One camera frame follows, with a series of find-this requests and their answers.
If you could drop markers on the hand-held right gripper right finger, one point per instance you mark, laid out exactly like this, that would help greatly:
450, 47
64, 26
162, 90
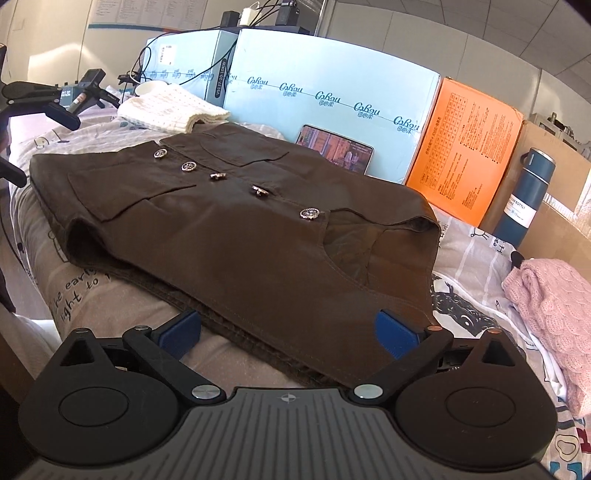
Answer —
395, 334

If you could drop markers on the small black charger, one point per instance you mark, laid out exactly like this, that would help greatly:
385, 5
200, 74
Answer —
229, 19

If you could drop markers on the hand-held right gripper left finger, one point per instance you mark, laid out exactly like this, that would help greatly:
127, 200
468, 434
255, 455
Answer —
178, 334

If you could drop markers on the wall notice board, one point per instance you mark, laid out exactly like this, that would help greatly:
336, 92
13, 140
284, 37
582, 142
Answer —
147, 14

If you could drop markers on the pink knit sweater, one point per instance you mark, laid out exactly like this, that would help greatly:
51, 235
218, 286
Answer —
554, 300

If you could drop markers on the white knit sweater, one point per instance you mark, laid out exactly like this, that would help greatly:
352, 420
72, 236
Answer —
171, 108

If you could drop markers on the white folded garment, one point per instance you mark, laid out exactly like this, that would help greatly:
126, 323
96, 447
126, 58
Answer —
547, 364

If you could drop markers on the tall black charger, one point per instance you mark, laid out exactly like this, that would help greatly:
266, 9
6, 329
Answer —
287, 13

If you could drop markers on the dark teal small box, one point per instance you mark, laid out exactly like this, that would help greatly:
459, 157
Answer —
71, 94

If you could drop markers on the white bowl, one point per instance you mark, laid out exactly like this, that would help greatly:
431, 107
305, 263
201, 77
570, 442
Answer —
150, 88

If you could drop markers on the orange cardboard box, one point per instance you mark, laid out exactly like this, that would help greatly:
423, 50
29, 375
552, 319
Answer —
461, 147

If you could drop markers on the smartphone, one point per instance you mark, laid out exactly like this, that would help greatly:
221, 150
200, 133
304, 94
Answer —
332, 147

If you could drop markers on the brown cardboard box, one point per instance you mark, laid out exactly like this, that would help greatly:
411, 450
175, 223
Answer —
563, 221

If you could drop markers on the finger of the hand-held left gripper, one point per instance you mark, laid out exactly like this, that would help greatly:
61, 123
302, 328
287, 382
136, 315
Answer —
11, 171
60, 115

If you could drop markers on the light blue box white label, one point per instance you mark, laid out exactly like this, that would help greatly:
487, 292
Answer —
194, 60

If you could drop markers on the large light blue box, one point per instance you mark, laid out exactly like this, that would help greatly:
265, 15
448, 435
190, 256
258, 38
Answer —
332, 74

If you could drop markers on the brown buttoned vest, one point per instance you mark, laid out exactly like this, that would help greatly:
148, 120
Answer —
231, 240

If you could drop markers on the black clip stand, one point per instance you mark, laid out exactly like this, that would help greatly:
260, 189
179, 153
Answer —
127, 78

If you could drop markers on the black handheld device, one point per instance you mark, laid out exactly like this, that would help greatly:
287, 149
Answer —
92, 78

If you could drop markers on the dark blue thermos bottle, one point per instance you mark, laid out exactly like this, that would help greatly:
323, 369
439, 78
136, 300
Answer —
521, 203

